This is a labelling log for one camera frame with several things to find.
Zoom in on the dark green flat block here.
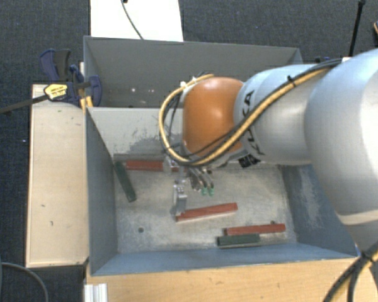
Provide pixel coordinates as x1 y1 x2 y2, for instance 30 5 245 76
216 233 261 249
113 161 137 203

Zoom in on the red-brown flat block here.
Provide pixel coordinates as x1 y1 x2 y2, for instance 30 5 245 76
175 202 239 223
125 159 165 172
223 223 287 237

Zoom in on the grey metal bin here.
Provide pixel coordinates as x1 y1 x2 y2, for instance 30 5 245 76
83 35 360 277

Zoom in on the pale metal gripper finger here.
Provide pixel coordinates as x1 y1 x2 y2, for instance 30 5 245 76
170 184 181 216
178 189 188 216

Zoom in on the pale wood flat board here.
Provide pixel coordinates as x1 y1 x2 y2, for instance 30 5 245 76
25 83 91 269

